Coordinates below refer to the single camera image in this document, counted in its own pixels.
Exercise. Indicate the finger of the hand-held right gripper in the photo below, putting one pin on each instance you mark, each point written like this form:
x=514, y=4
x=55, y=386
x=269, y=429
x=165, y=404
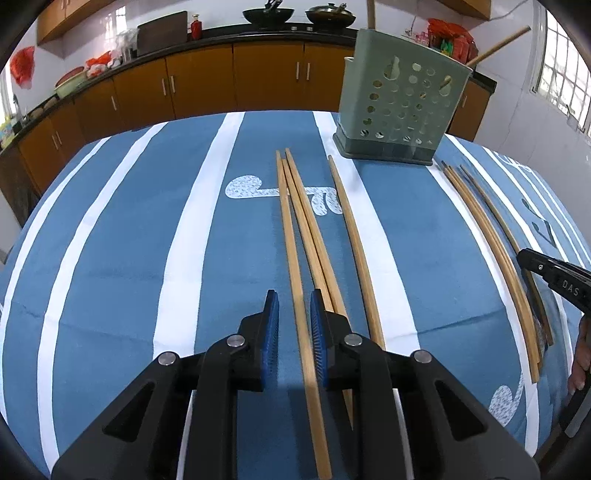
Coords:
x=540, y=265

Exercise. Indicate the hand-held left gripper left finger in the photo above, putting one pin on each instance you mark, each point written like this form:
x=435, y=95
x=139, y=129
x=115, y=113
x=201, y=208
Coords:
x=272, y=318

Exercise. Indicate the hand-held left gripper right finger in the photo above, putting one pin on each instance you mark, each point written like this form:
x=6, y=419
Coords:
x=316, y=318

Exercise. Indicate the wooden chopstick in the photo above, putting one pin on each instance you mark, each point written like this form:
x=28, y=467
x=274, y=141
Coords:
x=360, y=254
x=531, y=327
x=503, y=42
x=539, y=318
x=371, y=14
x=524, y=332
x=304, y=230
x=291, y=240
x=316, y=230
x=545, y=323

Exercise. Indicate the green perforated utensil holder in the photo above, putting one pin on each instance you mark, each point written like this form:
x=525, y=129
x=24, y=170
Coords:
x=369, y=69

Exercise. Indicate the person's right hand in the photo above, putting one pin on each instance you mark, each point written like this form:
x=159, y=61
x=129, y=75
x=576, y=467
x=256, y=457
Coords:
x=581, y=360

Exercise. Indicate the blue white striped tablecloth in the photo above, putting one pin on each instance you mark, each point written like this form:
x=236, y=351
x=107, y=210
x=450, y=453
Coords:
x=138, y=277

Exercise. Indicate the barred window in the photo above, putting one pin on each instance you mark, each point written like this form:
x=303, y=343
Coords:
x=563, y=69

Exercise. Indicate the red packages pile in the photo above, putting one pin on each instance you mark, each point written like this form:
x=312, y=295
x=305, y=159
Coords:
x=450, y=37

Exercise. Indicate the orange wooden base cabinets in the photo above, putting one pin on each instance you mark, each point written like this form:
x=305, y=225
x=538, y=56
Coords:
x=207, y=78

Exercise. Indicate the gas stove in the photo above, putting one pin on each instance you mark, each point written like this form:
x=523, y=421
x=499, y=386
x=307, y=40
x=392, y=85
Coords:
x=300, y=27

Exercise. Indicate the black kitchen countertop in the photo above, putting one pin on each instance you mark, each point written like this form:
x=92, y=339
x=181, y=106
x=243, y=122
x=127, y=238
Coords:
x=115, y=69

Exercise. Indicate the red bottle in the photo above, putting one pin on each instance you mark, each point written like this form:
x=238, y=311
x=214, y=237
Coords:
x=196, y=27

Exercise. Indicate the black wok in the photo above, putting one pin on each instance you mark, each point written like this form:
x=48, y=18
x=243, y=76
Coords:
x=268, y=14

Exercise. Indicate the dark cutting board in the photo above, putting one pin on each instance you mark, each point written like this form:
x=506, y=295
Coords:
x=161, y=34

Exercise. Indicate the lidded wok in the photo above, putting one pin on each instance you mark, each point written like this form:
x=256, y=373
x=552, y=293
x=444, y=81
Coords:
x=330, y=14

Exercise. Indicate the red and white plastic bags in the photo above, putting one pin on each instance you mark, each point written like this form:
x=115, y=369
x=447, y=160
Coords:
x=99, y=64

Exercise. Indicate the green basin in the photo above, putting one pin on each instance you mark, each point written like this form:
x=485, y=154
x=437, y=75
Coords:
x=70, y=83

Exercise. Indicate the bright side window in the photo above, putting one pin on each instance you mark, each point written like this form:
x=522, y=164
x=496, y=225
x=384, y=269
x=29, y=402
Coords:
x=9, y=99

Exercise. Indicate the hanging red plastic bag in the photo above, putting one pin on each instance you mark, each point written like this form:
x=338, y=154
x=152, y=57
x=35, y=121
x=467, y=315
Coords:
x=22, y=67

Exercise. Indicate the orange wooden wall cabinets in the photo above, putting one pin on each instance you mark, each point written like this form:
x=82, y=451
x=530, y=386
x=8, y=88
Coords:
x=64, y=18

